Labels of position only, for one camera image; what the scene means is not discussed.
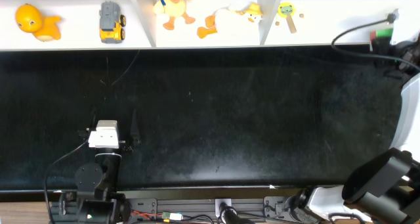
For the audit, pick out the white plush duck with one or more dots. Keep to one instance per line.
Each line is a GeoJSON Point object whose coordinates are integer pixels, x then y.
{"type": "Point", "coordinates": [229, 20]}

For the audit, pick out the many-coloured puzzle cube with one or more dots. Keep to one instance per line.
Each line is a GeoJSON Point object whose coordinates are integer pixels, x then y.
{"type": "Point", "coordinates": [383, 33]}

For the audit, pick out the mounting rail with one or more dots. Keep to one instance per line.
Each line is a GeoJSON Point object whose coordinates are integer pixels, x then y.
{"type": "Point", "coordinates": [190, 206]}

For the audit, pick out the yellow rubber duck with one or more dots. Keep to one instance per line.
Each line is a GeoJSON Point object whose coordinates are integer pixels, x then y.
{"type": "Point", "coordinates": [33, 20]}

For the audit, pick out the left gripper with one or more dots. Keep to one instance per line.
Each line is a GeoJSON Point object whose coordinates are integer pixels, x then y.
{"type": "Point", "coordinates": [126, 146]}

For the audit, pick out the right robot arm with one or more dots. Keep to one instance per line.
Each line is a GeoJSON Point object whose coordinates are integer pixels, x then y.
{"type": "Point", "coordinates": [408, 119]}

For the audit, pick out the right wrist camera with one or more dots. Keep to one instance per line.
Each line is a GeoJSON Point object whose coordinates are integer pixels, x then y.
{"type": "Point", "coordinates": [407, 28]}

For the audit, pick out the grey and yellow toy truck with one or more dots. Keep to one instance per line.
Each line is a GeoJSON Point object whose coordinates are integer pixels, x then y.
{"type": "Point", "coordinates": [110, 23]}

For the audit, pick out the white shelf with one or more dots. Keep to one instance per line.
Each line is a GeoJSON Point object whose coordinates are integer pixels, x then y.
{"type": "Point", "coordinates": [210, 36]}

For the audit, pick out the yellow plush duck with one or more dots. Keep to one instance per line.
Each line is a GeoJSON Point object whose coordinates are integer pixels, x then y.
{"type": "Point", "coordinates": [174, 7]}

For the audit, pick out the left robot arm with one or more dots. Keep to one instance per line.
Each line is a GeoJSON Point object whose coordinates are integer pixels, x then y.
{"type": "Point", "coordinates": [98, 181]}

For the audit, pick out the yellow wooden rattle drum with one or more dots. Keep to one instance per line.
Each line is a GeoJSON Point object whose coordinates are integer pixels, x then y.
{"type": "Point", "coordinates": [286, 10]}

